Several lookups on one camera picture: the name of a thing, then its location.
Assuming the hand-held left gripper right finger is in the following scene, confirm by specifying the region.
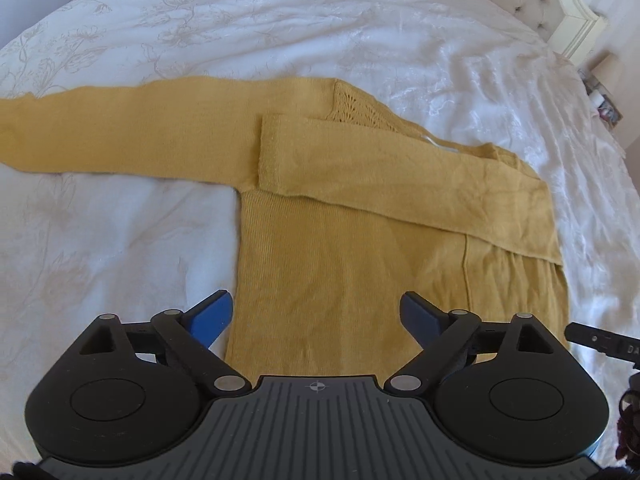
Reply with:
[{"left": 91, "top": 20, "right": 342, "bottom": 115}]
[{"left": 383, "top": 290, "right": 555, "bottom": 397}]

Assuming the small picture frame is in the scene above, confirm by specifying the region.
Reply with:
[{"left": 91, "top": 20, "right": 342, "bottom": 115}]
[{"left": 598, "top": 99, "right": 623, "bottom": 130}]

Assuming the mustard yellow knit sweater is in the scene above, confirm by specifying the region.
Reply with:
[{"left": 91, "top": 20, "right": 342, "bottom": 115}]
[{"left": 0, "top": 76, "right": 573, "bottom": 380}]

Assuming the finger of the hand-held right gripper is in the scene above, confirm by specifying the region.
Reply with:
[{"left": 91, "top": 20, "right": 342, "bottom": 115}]
[{"left": 564, "top": 322, "right": 640, "bottom": 362}]

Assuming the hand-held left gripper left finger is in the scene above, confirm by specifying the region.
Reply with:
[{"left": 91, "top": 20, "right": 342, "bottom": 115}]
[{"left": 79, "top": 289, "right": 252, "bottom": 399}]

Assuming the white embroidered bedspread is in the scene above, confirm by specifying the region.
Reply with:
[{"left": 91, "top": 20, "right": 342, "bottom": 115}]
[{"left": 0, "top": 0, "right": 638, "bottom": 466}]

